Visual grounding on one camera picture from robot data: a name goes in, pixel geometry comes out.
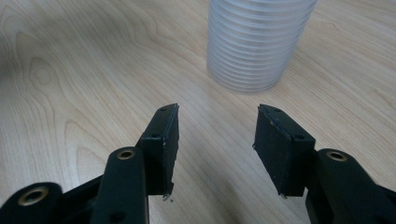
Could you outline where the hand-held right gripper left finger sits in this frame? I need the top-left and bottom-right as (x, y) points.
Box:
(135, 103), (180, 201)

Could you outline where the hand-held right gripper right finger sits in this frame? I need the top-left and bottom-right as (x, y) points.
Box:
(252, 104), (317, 200)

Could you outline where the stack of clear plastic cups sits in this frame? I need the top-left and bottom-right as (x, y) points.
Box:
(205, 0), (319, 94)

